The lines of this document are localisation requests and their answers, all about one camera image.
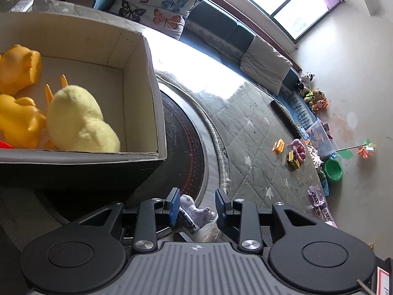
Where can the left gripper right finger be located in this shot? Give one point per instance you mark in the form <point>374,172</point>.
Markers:
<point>293,249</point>

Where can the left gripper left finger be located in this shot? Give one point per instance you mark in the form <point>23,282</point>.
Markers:
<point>85,255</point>

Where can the small white purple figurine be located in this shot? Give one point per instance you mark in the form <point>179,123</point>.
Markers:
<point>194,218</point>

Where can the yellow plush chick toy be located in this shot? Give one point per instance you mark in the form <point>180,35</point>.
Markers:
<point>74,122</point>

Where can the red toy apple half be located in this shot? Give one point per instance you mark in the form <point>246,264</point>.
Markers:
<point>4,145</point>

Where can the yellow rubber duck toy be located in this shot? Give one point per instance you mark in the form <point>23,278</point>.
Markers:
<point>21,122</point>

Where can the orange rubber duck toy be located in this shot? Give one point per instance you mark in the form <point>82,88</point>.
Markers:
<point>20,68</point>

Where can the snack packets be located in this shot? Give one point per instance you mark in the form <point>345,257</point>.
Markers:
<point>320,206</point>

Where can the yellow toy truck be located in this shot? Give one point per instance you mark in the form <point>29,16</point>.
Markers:
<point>292,160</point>

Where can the green plastic bowl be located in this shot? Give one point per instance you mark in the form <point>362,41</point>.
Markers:
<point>332,170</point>

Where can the pink toy on table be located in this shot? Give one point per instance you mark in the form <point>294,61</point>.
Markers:
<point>299,150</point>

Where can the orange toy block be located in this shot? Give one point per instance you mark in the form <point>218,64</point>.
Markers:
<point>278,146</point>

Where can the clear plastic storage box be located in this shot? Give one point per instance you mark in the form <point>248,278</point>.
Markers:
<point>320,140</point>

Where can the colourful pinwheel toy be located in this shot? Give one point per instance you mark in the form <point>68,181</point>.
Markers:
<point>364,150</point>

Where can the stuffed toys pile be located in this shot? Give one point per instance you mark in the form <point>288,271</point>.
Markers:
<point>314,98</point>

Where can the grey sofa cushion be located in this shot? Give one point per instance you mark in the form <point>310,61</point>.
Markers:
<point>265,65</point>

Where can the large cardboard box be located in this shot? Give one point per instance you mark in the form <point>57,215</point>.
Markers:
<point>111,59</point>

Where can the blue sofa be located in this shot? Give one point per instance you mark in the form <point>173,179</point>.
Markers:
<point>217,34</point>

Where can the butterfly print pillow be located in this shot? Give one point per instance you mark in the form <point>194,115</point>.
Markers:
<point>167,16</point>

